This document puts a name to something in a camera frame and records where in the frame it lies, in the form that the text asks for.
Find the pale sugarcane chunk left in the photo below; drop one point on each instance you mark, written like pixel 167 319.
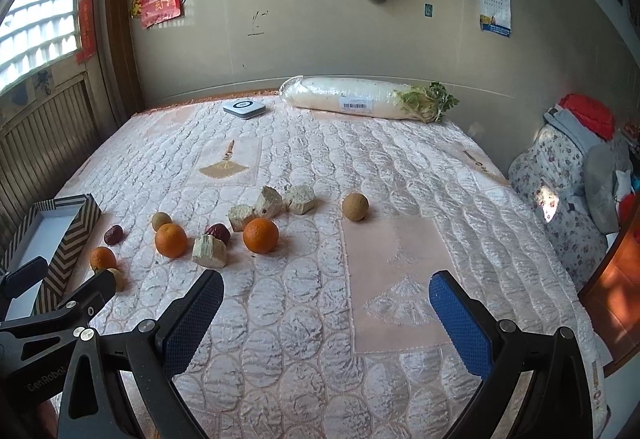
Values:
pixel 240 216

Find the wrapped white daikon radish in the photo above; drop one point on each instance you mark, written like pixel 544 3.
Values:
pixel 370 98

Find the red cloth on pile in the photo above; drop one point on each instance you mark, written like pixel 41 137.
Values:
pixel 591 113

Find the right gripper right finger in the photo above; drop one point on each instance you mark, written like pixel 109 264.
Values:
pixel 557 399

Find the brown longan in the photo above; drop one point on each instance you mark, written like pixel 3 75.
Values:
pixel 159 219
pixel 355 206
pixel 119 279

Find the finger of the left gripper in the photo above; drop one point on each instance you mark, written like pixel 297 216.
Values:
pixel 84 303
pixel 18 282

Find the pale sugarcane chunk right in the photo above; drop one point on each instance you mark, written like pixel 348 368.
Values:
pixel 299 199

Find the brown longan by orange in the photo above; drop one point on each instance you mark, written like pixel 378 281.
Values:
pixel 159 219

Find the pale sugarcane chunk middle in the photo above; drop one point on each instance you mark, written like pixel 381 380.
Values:
pixel 269 203

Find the red paper strip window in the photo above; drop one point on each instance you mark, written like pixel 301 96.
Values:
pixel 87 35

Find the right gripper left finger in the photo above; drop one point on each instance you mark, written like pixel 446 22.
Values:
pixel 95 403

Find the floral blanket pile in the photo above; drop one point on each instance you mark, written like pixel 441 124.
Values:
pixel 549 177

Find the pale sugarcane chunk front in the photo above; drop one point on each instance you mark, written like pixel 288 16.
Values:
pixel 209 252

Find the orange middle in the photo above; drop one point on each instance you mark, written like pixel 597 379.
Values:
pixel 171 240

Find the pale sugarcane chunk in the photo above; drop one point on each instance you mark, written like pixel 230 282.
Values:
pixel 299 199
pixel 240 216
pixel 269 203
pixel 209 252

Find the large orange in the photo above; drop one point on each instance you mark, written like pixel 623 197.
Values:
pixel 261 235

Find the white square device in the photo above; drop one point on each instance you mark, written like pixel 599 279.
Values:
pixel 244 108

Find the striped white tray box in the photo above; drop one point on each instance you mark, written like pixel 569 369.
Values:
pixel 56 229

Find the wooden furniture edge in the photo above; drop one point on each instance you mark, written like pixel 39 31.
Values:
pixel 611 296

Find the pink quilted bed cover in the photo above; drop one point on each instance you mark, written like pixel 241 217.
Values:
pixel 330 335

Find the small orange near tray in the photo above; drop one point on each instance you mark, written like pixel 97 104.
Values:
pixel 102 258

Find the dark red date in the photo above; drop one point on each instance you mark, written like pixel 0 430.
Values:
pixel 114 235

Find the red date centre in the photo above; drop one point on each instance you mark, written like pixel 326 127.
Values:
pixel 220 232

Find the grey clothing pile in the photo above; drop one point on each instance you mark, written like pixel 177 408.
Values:
pixel 606 168

